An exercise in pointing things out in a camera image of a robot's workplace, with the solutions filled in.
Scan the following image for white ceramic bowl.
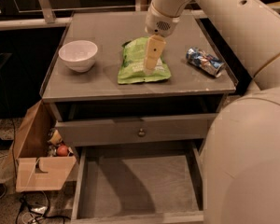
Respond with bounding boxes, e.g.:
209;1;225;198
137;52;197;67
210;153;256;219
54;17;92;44
58;40;98;73

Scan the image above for green rice chip bag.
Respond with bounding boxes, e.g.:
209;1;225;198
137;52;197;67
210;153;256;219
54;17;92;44
118;36;171;84

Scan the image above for brown cardboard box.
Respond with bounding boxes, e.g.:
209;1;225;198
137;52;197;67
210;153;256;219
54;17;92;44
5;101;77;192

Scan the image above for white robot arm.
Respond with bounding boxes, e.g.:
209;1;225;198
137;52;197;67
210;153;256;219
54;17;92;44
146;0;280;224

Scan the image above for black cables on floor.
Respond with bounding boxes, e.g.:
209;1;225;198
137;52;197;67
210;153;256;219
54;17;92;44
14;191;72;224

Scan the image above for open grey middle drawer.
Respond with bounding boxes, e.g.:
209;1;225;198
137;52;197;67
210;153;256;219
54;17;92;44
71;141;203;224

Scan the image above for red apple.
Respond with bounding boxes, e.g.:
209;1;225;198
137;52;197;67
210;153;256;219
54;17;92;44
57;145;68;157

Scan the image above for grey top drawer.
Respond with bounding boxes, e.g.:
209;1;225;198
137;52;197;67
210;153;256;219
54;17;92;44
56;113;217;147

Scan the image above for yellow snack bag in box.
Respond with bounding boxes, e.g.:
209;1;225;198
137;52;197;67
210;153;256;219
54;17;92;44
48;129;63;146

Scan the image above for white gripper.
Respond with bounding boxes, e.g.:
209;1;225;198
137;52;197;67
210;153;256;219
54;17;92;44
144;6;180;74

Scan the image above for metal railing frame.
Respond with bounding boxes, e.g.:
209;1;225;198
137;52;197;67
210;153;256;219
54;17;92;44
0;0;280;33

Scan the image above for round metal drawer knob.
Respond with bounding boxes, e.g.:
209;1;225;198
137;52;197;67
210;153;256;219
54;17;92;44
138;128;146;137

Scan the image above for grey drawer cabinet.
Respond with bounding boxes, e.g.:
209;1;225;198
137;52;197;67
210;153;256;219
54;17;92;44
39;10;239;156

